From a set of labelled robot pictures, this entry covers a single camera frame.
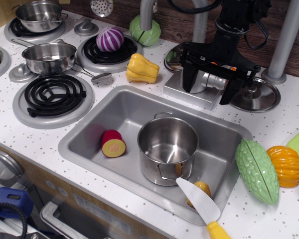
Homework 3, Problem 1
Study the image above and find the red yellow toy fruit half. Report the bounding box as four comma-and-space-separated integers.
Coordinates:
101, 129, 126, 158

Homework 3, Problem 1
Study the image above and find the grey oven knob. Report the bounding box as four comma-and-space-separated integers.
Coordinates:
0, 150, 24, 181

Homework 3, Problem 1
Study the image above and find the steel pot in sink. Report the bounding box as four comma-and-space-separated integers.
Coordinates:
137, 112, 199, 186

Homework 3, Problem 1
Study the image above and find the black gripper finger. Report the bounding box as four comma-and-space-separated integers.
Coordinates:
220, 79, 245, 105
182, 62, 198, 93

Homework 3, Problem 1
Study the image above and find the black front stove burner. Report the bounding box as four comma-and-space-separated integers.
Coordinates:
24, 74, 87, 118

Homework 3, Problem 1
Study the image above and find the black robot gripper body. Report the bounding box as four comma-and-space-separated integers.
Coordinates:
180, 33, 261, 81

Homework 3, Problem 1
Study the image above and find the black cable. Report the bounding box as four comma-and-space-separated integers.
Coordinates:
0, 202, 28, 239

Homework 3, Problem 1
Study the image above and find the yellow toy bell pepper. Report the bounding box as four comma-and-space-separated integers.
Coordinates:
126, 53, 159, 84

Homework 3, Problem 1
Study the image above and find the blue clamp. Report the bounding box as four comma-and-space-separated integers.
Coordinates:
0, 187, 34, 219

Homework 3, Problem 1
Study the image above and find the silver faucet base block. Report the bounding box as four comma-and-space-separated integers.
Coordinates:
163, 71, 222, 110

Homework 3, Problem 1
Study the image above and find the grey faucet spout pipe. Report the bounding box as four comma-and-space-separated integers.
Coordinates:
140, 0, 157, 31

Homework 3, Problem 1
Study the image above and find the grey post middle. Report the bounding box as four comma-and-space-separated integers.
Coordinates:
192, 0, 208, 43

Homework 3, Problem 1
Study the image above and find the black middle stove burner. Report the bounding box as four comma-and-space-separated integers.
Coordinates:
83, 35, 138, 65

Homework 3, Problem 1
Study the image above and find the steel pan front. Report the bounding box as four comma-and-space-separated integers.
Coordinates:
11, 38, 77, 74

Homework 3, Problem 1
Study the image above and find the green toy cabbage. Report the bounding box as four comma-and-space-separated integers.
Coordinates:
129, 15, 161, 46

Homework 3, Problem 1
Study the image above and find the grey stove knob back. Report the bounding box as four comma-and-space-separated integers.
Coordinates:
74, 19, 99, 36

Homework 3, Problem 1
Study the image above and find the oven door handle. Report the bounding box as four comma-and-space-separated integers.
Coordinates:
40, 201, 92, 239

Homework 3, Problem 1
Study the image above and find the silver faucet lever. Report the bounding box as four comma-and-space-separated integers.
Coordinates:
201, 73, 228, 91

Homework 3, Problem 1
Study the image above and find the steel pot lid behind gripper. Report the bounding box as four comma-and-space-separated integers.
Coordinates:
164, 44, 183, 72

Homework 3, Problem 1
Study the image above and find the grey post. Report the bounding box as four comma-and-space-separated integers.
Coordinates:
192, 0, 208, 43
262, 0, 299, 85

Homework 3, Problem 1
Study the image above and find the grey stove knob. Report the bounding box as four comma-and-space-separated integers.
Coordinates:
74, 19, 99, 36
8, 63, 38, 83

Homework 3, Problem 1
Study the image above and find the steel pan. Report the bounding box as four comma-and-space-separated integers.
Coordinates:
13, 0, 68, 33
11, 38, 77, 74

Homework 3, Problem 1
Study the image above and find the orange toy pumpkin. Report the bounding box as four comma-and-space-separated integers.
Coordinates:
267, 145, 299, 188

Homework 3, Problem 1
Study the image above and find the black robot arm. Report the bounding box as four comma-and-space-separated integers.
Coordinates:
180, 0, 272, 105

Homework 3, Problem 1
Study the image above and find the grey post right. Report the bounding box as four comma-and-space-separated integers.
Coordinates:
262, 0, 299, 85

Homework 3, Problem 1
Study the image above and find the steel pan back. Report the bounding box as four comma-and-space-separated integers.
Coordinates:
13, 0, 68, 33

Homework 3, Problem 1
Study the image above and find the grey stove knob middle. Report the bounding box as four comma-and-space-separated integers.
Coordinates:
8, 63, 38, 83

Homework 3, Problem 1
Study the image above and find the steel spoon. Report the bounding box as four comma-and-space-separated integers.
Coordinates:
71, 68, 112, 83

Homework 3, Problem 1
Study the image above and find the purple white toy onion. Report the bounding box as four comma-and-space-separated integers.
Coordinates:
96, 27, 125, 52

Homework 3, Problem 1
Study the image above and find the white yellow toy knife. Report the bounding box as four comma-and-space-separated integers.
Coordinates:
176, 177, 231, 239

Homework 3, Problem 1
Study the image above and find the black back stove burner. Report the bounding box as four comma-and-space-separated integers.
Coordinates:
9, 17, 60, 37

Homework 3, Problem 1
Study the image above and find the steel skimmer ladle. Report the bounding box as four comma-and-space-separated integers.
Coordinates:
90, 0, 114, 17

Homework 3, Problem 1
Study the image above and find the black stove burner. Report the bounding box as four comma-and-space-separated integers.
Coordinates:
9, 17, 60, 37
24, 74, 87, 118
83, 35, 138, 65

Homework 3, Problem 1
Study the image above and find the steel pot lid right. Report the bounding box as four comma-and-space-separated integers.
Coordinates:
230, 77, 281, 112

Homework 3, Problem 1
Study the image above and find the yellow toy corn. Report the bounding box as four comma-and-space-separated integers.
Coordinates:
186, 181, 211, 207

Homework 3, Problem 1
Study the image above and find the green toy bitter gourd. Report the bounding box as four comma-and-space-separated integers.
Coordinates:
235, 139, 280, 205

